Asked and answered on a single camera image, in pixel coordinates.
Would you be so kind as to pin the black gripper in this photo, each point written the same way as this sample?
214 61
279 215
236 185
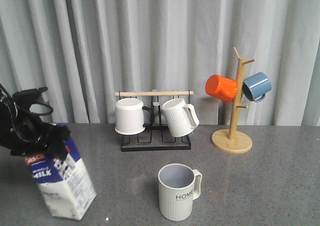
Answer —
22 129

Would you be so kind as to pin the blue white milk carton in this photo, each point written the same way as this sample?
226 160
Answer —
65 185

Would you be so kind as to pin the cream HOME mug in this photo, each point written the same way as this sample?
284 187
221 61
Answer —
179 186

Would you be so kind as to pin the grey curtain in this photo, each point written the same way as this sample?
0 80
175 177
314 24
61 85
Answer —
85 51

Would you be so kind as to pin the white ribbed mug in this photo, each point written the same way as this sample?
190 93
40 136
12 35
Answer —
181 117

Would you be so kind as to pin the wooden mug tree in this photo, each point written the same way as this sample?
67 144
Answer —
231 140

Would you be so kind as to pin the orange mug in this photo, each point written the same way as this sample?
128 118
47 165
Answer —
221 87

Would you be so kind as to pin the blue mug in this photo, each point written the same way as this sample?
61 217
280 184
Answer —
256 86

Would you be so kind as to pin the white mug black handle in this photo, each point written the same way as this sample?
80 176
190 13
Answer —
130 118

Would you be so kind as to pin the black wire mug rack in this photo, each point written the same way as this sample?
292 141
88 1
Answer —
156 136

